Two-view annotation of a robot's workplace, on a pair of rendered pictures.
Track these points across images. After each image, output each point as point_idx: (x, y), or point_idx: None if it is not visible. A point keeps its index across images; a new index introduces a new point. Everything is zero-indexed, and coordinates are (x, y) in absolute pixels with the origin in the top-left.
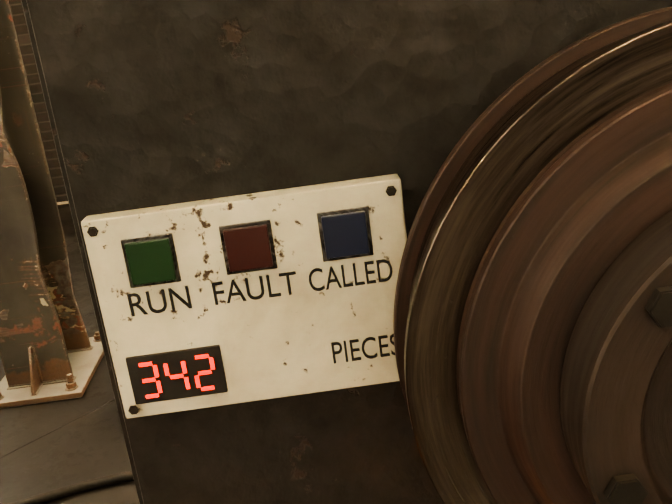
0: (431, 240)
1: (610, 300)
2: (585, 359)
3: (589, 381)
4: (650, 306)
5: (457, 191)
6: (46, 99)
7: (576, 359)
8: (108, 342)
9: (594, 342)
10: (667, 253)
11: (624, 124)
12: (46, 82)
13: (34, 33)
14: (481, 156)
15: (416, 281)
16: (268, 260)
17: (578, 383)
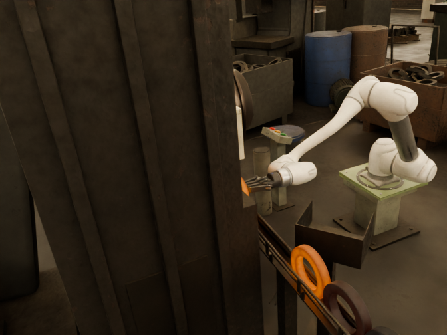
0: (240, 89)
1: (245, 88)
2: (248, 97)
3: (251, 98)
4: (249, 86)
5: (237, 80)
6: (213, 89)
7: (246, 99)
8: (243, 139)
9: (248, 94)
10: (244, 80)
11: None
12: (233, 76)
13: (232, 64)
14: (235, 74)
15: (241, 96)
16: None
17: (249, 101)
